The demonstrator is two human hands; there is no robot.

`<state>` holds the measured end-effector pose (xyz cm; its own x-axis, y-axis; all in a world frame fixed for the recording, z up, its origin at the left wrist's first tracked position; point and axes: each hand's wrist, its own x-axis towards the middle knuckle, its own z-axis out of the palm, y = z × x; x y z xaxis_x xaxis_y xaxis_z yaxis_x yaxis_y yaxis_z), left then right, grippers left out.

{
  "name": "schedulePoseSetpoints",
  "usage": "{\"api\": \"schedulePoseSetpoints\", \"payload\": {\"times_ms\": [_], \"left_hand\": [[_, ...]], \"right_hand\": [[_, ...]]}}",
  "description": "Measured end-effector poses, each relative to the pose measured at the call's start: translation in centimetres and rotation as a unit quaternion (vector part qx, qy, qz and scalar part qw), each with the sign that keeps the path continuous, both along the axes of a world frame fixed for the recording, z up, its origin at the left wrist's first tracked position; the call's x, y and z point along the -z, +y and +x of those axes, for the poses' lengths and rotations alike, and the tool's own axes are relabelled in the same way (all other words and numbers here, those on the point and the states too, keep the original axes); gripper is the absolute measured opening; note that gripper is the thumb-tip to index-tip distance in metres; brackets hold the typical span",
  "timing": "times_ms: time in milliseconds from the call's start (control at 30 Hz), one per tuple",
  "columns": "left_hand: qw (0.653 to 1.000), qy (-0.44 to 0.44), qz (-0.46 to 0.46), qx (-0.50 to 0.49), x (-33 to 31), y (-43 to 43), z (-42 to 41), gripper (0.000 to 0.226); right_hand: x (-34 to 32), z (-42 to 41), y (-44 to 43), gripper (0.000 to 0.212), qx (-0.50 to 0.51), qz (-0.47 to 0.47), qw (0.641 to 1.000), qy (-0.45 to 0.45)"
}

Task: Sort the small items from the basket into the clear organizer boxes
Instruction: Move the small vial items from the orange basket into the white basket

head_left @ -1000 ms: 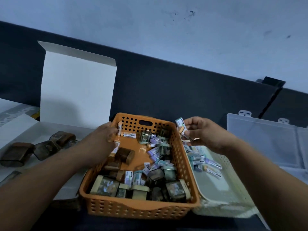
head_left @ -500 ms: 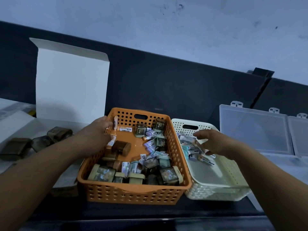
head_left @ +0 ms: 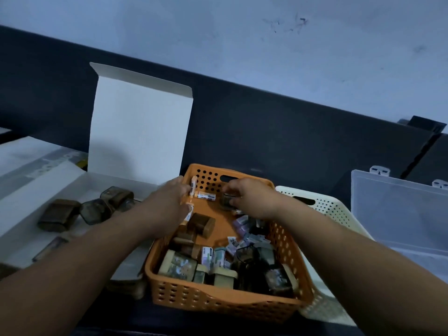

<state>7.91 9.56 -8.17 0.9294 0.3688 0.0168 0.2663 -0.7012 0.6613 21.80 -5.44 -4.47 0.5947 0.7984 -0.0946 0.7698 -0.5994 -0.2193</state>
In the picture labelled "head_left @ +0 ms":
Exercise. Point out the person's left hand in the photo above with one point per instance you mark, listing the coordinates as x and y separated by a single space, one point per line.
168 209

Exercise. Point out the person's right hand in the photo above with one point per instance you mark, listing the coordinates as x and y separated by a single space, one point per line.
259 201

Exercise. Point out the pile of small tubes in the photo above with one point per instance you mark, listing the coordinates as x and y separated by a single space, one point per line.
241 223

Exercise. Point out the pile of items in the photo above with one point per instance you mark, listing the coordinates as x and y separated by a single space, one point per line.
178 267

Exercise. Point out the dark opaque small brown box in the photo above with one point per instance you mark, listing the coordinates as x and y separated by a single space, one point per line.
58 215

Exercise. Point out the clear plastic organizer case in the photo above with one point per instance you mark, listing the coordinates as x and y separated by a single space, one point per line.
395 213

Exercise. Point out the person's left forearm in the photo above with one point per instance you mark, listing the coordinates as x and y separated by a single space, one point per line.
70 283

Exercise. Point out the person's right forearm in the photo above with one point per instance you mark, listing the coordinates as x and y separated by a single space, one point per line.
367 279

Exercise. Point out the white cardboard box open lid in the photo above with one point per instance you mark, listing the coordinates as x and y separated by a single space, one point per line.
140 129

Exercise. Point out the wide black shelf back panel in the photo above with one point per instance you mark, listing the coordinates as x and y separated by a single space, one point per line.
280 136

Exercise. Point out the white perforated plastic basket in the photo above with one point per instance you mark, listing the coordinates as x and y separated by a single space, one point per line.
336 213

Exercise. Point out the yellow flat packet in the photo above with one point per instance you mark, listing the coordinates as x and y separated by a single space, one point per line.
82 164

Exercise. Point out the orange plastic basket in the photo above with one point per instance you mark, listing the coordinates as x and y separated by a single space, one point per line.
210 300

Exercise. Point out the white grey-banded notebook package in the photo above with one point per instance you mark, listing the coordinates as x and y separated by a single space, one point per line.
21 153

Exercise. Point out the narrow black shelf back panel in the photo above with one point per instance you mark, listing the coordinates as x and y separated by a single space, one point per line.
434 157

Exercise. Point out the black slotted shelf upright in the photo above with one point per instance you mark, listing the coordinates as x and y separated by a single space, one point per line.
425 123

